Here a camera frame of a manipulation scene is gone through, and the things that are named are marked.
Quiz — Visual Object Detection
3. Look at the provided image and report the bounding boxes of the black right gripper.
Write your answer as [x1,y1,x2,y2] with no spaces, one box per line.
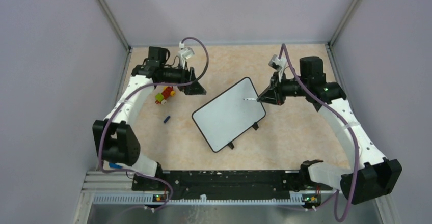
[257,71,309,106]

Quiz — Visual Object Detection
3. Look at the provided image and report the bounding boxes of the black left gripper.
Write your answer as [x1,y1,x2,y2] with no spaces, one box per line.
[160,60,206,95]

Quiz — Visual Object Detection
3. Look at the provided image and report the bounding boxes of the black framed whiteboard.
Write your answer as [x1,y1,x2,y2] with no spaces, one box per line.
[192,77,266,153]

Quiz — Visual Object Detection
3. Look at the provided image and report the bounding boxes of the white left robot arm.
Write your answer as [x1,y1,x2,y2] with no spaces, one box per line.
[92,45,206,190]

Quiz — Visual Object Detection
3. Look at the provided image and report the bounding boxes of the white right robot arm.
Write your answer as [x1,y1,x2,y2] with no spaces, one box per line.
[257,55,402,205]

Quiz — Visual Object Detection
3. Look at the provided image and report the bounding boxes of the colourful toy brick car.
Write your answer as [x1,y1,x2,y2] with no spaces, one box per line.
[155,86,176,105]

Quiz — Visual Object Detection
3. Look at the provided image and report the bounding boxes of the blue toy car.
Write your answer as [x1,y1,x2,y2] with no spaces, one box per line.
[109,162,123,169]

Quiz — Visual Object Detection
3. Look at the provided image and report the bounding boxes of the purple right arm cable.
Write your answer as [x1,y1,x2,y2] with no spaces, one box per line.
[279,43,360,223]

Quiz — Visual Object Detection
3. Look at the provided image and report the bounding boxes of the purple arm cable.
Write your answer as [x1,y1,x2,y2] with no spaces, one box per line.
[97,37,210,213]
[279,43,360,223]

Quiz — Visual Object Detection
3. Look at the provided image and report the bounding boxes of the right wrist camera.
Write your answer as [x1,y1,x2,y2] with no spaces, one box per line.
[268,54,288,74]

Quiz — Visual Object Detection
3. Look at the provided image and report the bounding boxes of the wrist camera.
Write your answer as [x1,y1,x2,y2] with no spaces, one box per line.
[177,42,195,69]
[268,54,288,74]

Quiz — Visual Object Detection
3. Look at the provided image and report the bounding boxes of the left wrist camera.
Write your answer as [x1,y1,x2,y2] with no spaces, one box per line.
[177,42,195,69]

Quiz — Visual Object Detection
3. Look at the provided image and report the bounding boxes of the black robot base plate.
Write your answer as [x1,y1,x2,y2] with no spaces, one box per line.
[132,170,330,192]

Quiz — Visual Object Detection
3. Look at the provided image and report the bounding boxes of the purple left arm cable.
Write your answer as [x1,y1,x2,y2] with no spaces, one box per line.
[97,37,210,213]

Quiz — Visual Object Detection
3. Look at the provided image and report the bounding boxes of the white slotted cable duct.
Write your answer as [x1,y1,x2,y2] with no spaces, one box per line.
[93,193,304,206]

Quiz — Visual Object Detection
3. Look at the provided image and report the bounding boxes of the aluminium frame rails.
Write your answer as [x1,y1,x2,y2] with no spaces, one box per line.
[72,0,399,224]

